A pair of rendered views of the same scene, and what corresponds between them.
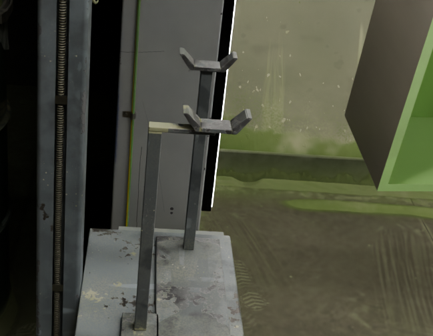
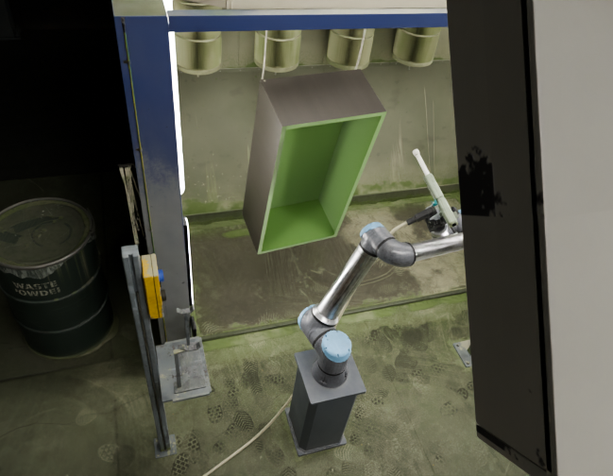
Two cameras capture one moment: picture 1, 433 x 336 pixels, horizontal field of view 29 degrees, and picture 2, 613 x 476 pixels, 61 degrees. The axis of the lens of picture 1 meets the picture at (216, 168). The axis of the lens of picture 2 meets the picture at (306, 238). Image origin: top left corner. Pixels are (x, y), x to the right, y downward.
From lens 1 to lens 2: 161 cm
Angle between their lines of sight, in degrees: 22
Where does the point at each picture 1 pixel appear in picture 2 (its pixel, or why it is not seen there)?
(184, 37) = (173, 265)
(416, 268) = (280, 262)
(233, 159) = (197, 217)
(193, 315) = (194, 377)
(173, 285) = (186, 366)
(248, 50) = (195, 166)
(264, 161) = (212, 215)
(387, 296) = (269, 280)
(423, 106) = (274, 204)
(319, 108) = (233, 187)
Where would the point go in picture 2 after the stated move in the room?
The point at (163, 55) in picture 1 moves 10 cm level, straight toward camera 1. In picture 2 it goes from (166, 271) to (168, 285)
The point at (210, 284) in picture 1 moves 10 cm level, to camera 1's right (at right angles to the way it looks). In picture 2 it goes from (197, 363) to (218, 361)
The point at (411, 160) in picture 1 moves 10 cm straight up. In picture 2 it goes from (270, 234) to (271, 224)
